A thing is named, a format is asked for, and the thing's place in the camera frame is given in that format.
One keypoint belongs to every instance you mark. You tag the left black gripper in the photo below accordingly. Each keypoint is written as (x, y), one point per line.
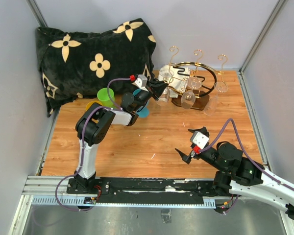
(157, 88)

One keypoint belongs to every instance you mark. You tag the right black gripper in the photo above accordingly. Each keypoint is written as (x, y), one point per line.
(187, 158)

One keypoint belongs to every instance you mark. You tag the brown tinted clear goblet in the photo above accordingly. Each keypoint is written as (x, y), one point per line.
(164, 90)

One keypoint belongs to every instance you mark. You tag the short clear wine glass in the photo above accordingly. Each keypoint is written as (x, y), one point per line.
(188, 98)

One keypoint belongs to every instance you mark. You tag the gold and black wine glass rack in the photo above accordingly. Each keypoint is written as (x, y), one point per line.
(206, 74)

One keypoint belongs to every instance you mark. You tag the tall clear champagne flute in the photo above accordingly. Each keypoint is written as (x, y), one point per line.
(220, 87)

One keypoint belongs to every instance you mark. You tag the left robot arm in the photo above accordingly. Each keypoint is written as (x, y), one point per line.
(93, 126)

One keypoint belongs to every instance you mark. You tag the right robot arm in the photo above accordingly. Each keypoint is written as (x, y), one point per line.
(237, 175)

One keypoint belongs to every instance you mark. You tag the folded cream cloth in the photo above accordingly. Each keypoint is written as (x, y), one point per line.
(178, 80)

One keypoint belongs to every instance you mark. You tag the blue plastic goblet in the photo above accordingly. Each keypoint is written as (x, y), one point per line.
(143, 112)

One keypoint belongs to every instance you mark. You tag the green plastic goblet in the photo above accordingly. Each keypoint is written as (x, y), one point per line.
(106, 97)

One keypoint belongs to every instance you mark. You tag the yellow plastic goblet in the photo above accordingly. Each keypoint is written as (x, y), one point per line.
(88, 106)

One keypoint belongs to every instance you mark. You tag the black floral plush pillow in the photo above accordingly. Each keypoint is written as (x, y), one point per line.
(77, 65)

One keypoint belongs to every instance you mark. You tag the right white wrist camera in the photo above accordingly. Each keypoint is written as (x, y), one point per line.
(199, 141)

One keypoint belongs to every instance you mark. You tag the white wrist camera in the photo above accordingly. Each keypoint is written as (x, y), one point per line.
(141, 82)
(199, 141)

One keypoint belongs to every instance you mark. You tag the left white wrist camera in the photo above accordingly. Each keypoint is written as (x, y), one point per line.
(141, 82)

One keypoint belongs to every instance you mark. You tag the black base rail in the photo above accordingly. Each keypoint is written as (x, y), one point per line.
(147, 191)

